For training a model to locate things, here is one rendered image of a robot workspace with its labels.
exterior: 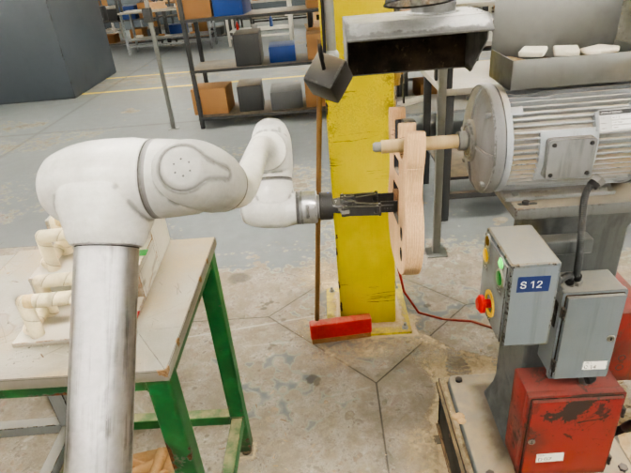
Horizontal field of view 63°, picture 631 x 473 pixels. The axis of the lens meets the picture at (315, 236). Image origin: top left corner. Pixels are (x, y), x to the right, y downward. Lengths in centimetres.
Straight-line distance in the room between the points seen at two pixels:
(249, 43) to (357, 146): 392
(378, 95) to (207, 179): 141
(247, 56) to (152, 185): 520
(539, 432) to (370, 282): 117
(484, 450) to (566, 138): 100
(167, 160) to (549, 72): 80
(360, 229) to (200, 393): 102
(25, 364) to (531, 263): 108
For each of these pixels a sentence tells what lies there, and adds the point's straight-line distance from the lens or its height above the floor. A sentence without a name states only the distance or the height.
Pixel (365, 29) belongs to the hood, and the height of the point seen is 152.
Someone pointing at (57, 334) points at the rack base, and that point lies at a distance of 134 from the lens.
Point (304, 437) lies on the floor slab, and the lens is 217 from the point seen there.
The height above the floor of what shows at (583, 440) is 46.
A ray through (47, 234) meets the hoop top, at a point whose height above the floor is 113.
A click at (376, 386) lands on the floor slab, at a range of 234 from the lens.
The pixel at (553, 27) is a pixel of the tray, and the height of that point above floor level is 147.
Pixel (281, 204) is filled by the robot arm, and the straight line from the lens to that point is 134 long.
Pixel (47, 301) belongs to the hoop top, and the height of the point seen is 104.
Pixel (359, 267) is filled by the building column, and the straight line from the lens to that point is 242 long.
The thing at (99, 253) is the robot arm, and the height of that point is 128.
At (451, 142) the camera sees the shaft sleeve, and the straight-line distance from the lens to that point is 125.
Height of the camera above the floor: 166
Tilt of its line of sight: 29 degrees down
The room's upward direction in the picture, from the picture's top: 5 degrees counter-clockwise
